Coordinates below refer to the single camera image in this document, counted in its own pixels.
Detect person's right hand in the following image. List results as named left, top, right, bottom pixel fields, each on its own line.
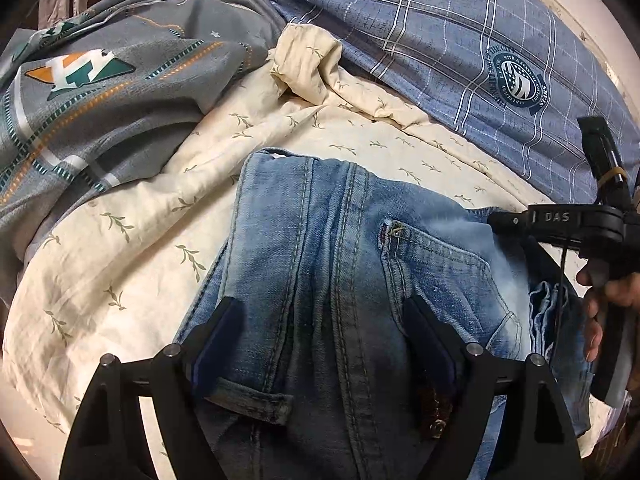
left=577, top=266, right=639, bottom=362

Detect blue denim jeans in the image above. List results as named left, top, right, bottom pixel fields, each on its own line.
left=181, top=150, right=591, bottom=479

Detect grey patterned blanket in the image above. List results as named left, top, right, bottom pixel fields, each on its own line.
left=1, top=0, right=284, bottom=274

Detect blue plaid duvet with emblem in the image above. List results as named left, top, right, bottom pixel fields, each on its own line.
left=268, top=0, right=639, bottom=203

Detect cream leaf-print quilt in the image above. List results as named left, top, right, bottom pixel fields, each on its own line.
left=3, top=25, right=544, bottom=432

